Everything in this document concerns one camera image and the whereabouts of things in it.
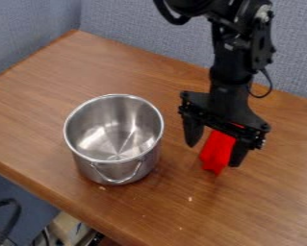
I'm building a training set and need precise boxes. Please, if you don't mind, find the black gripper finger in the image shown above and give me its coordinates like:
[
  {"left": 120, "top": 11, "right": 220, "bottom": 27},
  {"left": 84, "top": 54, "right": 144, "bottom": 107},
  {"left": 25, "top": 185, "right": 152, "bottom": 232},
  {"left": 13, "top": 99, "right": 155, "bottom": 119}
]
[
  {"left": 183, "top": 113, "right": 204, "bottom": 147},
  {"left": 228, "top": 140, "right": 250, "bottom": 167}
]

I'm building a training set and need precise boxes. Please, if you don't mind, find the black cable under table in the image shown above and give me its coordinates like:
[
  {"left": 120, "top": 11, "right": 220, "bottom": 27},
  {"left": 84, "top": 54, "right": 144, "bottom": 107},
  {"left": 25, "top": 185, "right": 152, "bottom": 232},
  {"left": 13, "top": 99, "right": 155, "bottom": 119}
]
[{"left": 0, "top": 198, "right": 22, "bottom": 246}]

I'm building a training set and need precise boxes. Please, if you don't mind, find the red plastic block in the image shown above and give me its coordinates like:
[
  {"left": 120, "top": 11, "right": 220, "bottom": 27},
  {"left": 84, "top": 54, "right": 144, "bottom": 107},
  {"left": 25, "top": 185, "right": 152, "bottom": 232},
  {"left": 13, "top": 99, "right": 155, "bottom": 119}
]
[{"left": 199, "top": 130, "right": 236, "bottom": 176}]

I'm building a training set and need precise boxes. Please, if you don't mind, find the metal pot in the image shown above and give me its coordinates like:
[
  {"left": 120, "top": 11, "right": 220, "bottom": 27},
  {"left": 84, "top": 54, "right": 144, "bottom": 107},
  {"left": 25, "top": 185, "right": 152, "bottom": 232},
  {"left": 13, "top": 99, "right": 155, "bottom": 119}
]
[{"left": 63, "top": 94, "right": 164, "bottom": 185}]

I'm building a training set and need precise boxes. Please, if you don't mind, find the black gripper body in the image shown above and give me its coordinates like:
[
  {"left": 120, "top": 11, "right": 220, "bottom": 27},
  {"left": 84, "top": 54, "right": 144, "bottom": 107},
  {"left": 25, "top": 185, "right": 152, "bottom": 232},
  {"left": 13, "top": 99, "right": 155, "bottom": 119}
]
[{"left": 179, "top": 79, "right": 271, "bottom": 150}]

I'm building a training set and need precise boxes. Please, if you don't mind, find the beige box under table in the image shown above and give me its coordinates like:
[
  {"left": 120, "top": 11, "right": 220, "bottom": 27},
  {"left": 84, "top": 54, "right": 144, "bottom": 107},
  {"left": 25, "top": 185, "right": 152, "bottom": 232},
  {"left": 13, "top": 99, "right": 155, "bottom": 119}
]
[{"left": 48, "top": 211, "right": 93, "bottom": 246}]

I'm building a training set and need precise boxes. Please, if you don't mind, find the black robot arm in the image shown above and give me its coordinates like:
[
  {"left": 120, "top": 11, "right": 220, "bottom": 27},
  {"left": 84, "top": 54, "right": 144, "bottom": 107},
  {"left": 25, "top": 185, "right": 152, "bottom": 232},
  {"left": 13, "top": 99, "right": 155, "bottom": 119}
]
[{"left": 153, "top": 0, "right": 275, "bottom": 167}]

